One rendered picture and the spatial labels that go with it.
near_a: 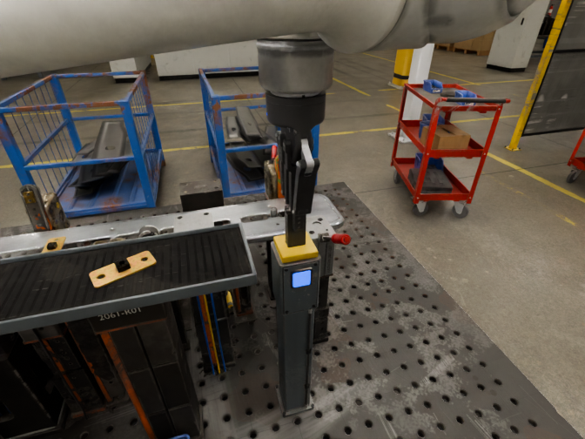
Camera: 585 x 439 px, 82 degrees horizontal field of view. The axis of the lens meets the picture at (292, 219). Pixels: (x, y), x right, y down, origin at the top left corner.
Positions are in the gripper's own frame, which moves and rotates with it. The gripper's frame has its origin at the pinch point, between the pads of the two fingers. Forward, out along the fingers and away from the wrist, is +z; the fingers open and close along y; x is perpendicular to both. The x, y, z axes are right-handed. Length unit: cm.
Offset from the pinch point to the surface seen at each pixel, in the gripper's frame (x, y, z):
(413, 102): -244, 317, 73
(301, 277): 0.1, -3.9, 7.3
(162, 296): 20.2, -6.8, 2.9
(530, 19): -769, 673, 7
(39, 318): 34.3, -6.8, 2.5
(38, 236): 54, 40, 19
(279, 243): 2.4, 0.8, 3.5
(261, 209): -1.3, 37.3, 18.9
